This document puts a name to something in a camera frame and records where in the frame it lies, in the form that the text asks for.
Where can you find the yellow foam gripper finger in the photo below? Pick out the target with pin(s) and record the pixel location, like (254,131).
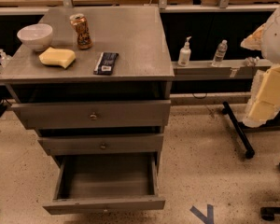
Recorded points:
(265,97)
(254,41)

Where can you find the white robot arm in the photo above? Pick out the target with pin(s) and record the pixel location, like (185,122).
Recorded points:
(271,38)

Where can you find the grey wooden drawer cabinet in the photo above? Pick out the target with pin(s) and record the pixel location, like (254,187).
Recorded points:
(142,71)

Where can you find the grey top drawer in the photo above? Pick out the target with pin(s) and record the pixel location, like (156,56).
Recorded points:
(93,114)

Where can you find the open grey bottom drawer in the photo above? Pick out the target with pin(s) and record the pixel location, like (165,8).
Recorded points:
(104,183)

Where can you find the grey middle drawer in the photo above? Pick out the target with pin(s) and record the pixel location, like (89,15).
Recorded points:
(99,144)

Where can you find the crumpled clear plastic wrapper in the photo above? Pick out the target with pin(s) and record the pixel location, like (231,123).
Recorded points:
(251,61)

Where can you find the clear plastic water bottle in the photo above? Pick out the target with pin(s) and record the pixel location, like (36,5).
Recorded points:
(220,53)

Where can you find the black metal stand leg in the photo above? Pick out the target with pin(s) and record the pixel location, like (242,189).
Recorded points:
(249,151)

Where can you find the white pump lotion bottle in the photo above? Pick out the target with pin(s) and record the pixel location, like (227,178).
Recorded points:
(184,53)

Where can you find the black chair caster base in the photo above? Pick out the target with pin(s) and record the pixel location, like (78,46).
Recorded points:
(270,211)

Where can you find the orange crushed drink can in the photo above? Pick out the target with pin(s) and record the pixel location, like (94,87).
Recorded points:
(80,25)

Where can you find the yellow sponge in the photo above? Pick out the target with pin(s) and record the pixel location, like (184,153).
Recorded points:
(57,57)

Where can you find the white ceramic bowl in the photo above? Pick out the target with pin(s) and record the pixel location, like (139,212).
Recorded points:
(37,37)

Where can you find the clear sanitizer pump bottle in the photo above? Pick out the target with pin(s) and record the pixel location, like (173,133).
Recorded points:
(4,58)

